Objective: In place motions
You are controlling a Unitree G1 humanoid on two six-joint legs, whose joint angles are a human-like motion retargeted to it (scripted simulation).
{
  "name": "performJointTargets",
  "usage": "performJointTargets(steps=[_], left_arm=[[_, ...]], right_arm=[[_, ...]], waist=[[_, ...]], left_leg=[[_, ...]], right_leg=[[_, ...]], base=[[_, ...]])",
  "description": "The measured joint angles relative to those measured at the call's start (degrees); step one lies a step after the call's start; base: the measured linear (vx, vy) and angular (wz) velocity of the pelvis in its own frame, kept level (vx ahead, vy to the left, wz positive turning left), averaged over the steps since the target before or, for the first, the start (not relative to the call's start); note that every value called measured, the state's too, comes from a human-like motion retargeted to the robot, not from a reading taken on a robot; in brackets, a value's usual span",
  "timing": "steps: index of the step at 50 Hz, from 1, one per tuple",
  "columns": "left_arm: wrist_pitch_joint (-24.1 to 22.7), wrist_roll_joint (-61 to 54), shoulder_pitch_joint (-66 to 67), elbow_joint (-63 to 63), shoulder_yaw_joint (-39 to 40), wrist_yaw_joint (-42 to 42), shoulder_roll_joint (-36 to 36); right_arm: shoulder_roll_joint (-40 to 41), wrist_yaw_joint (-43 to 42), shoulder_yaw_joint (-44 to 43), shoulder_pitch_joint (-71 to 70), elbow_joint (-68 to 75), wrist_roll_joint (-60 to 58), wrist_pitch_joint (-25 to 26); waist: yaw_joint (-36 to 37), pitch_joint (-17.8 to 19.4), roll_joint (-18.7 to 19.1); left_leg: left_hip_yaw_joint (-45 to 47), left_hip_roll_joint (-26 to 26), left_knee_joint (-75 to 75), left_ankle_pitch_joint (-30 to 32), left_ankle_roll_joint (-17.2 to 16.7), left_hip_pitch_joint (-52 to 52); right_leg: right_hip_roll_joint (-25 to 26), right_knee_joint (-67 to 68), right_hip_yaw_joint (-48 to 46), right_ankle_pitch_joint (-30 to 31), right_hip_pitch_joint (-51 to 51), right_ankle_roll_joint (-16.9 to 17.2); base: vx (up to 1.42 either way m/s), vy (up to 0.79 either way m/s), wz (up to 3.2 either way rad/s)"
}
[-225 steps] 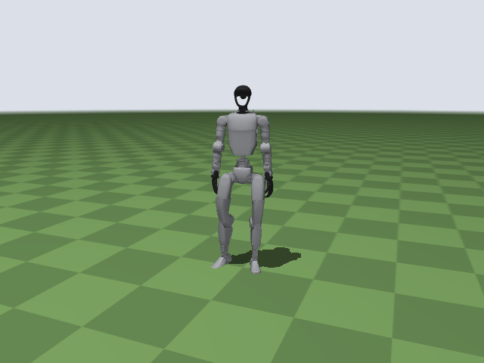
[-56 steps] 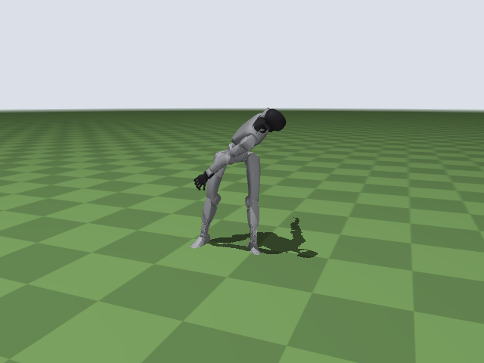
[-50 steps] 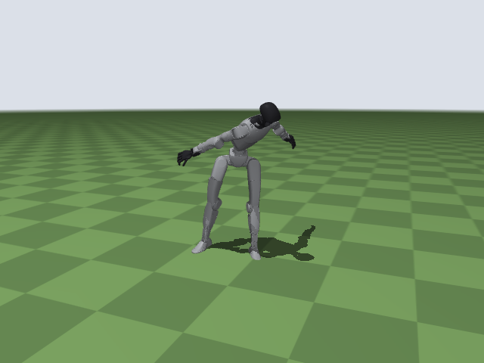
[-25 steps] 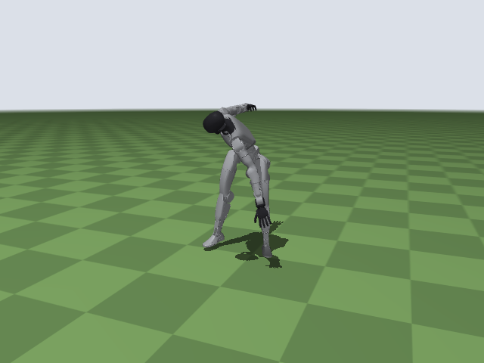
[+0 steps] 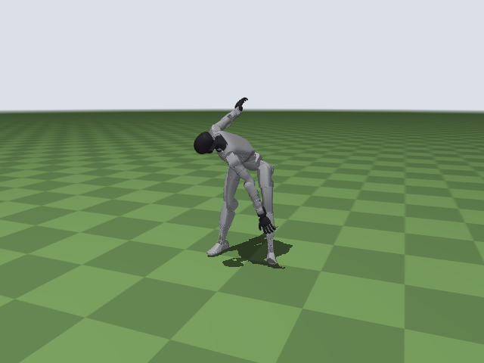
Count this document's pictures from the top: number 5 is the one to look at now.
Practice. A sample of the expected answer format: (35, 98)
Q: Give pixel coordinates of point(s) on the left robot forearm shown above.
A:
(254, 195)

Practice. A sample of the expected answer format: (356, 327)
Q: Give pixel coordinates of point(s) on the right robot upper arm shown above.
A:
(219, 126)

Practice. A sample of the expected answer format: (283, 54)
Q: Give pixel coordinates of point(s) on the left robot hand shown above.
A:
(264, 221)

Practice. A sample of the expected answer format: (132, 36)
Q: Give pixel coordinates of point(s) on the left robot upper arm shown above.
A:
(235, 163)

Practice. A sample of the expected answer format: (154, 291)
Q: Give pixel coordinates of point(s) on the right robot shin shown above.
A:
(226, 218)

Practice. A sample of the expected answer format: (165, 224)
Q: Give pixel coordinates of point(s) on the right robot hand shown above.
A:
(239, 103)

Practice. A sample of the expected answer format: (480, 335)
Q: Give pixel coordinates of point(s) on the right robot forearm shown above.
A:
(233, 114)

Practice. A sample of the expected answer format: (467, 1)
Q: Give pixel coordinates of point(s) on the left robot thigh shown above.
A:
(264, 172)

